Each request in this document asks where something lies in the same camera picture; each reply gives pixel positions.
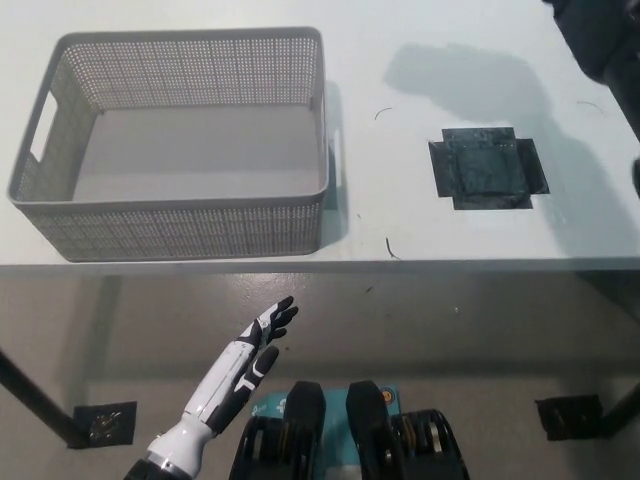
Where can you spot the black tape patch on table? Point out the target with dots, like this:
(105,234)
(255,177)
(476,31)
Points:
(487,167)

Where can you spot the black table leg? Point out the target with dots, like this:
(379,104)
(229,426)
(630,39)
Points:
(35,392)

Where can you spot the large gray perforated basket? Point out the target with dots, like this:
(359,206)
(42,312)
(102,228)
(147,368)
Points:
(200,230)

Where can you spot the black robot legs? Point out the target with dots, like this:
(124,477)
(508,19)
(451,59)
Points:
(336,415)

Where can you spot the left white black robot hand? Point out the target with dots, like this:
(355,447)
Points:
(225,380)

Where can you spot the black ribbed robot body block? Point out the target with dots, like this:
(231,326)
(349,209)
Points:
(375,440)
(300,425)

